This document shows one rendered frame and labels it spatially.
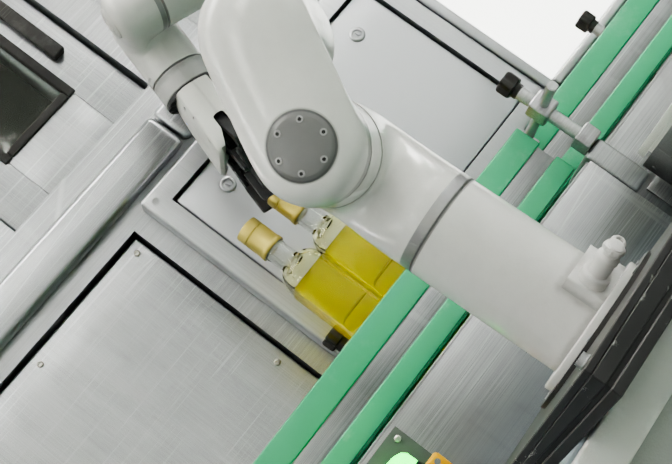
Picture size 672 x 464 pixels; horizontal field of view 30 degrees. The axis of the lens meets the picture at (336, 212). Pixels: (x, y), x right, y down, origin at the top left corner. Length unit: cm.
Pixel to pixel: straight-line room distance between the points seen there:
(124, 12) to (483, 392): 60
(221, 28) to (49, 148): 78
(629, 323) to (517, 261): 17
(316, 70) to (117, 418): 76
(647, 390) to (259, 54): 39
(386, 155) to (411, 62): 69
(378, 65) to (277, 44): 76
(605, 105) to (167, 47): 54
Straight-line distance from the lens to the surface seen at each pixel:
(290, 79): 98
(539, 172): 142
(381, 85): 172
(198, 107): 151
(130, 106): 174
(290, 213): 150
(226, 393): 163
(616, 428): 90
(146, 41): 153
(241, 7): 100
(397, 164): 106
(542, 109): 141
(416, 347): 134
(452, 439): 130
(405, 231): 103
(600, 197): 140
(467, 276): 102
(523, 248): 102
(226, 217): 165
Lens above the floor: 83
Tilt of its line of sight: 10 degrees up
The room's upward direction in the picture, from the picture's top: 54 degrees counter-clockwise
